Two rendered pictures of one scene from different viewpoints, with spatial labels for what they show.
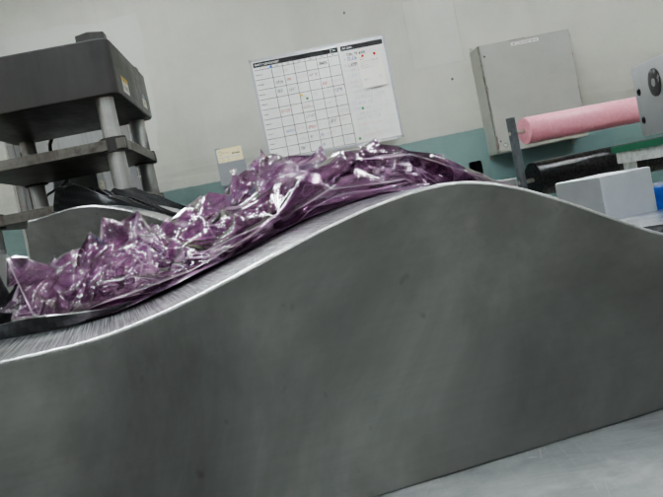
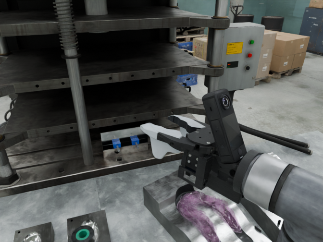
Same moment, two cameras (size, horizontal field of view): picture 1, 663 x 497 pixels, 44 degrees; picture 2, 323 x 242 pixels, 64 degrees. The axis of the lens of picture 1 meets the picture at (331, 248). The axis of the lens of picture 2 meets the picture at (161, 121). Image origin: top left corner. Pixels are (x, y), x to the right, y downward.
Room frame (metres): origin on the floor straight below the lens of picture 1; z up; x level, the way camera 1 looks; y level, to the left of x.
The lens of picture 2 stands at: (-0.03, -0.59, 1.70)
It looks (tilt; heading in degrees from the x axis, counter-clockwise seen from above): 28 degrees down; 69
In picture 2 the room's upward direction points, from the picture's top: straight up
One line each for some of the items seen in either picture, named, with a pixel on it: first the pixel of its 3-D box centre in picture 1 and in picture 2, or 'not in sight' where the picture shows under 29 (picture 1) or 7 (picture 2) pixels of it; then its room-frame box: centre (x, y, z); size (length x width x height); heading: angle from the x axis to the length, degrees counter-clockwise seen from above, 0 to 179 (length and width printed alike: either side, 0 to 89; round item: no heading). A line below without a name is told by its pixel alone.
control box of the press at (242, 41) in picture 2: not in sight; (222, 129); (0.99, 0.79, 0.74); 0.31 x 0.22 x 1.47; 178
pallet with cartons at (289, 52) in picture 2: not in sight; (268, 52); (4.16, 3.81, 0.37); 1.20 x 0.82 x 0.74; 101
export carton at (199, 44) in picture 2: not in sight; (206, 47); (3.17, 4.77, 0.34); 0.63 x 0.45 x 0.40; 93
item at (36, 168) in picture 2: not in sight; (109, 132); (0.19, 1.00, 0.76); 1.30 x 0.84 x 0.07; 178
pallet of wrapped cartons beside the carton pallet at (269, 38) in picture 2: not in sight; (236, 54); (3.17, 3.60, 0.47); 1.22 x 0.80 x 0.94; 97
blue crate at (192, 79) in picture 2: not in sight; (180, 76); (2.01, 3.71, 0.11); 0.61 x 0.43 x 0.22; 99
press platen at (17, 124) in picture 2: not in sight; (109, 106); (0.21, 1.00, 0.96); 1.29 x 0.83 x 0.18; 178
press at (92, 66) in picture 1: (91, 232); not in sight; (5.12, 1.46, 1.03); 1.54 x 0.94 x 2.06; 3
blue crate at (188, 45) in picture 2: not in sight; (186, 47); (2.95, 5.35, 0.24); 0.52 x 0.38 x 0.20; 9
